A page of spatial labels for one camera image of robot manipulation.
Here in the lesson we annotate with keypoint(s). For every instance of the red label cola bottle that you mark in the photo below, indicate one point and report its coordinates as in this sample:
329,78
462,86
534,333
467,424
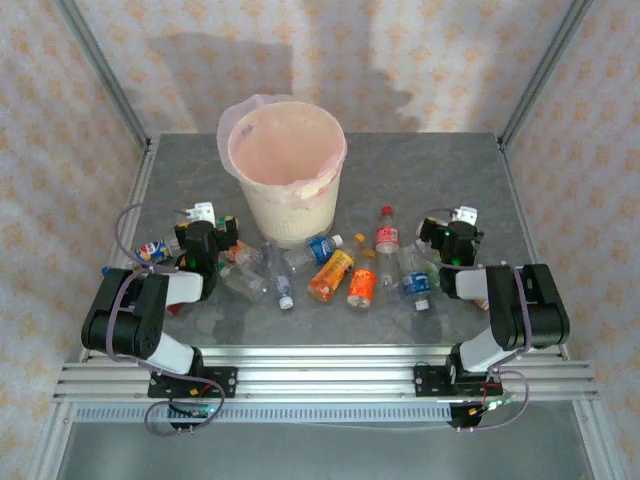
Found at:
387,240

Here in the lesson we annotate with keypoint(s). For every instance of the long orange label bottle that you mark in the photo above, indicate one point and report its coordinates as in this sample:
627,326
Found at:
330,275

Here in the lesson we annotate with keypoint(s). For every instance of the blue label water bottle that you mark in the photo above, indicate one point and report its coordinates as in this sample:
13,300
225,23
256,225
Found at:
320,250
416,283

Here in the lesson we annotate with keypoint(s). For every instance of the small circuit board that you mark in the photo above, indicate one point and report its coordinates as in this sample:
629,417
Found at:
192,411
492,404

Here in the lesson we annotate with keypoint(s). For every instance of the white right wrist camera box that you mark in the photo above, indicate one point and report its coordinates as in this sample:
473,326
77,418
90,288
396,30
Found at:
465,215

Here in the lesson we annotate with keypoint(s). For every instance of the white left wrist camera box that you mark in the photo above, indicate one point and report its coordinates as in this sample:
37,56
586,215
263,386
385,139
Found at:
204,212

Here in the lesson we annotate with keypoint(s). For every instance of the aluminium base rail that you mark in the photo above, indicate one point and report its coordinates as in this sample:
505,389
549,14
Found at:
325,375

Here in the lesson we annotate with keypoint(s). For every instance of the aluminium frame post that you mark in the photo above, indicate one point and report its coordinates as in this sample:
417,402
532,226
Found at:
104,70
546,70

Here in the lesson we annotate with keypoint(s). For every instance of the clear unlabelled plastic bottle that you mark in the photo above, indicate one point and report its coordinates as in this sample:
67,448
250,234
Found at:
245,285

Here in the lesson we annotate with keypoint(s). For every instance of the cream plastic bin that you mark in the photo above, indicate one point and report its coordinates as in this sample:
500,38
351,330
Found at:
295,220

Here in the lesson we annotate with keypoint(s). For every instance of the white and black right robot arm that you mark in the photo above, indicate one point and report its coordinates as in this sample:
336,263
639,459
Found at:
530,310

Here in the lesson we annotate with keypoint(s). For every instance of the aluminium frame leg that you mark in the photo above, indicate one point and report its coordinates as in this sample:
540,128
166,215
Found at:
596,440
50,440

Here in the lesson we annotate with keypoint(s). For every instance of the green label plastic bottle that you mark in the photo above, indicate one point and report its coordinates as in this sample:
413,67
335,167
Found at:
433,276

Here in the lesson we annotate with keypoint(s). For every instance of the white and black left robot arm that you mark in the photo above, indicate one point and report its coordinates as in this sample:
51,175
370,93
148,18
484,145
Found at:
125,325

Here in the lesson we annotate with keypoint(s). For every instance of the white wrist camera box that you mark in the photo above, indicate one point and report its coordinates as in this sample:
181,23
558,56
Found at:
204,212
465,215

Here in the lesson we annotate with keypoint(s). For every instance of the short orange label bottle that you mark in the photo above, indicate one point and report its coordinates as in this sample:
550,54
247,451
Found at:
361,285

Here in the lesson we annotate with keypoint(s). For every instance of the pink plastic bin liner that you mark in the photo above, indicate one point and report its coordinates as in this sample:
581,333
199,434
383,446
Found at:
230,120

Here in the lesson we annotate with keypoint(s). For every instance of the orange cap clear bottle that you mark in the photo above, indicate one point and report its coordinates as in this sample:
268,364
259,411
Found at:
248,256

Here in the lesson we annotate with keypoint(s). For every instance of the slim clear purple label bottle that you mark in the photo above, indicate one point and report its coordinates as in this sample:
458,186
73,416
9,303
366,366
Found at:
281,285

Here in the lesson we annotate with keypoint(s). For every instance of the crushed pepsi can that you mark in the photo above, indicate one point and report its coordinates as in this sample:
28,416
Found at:
150,250

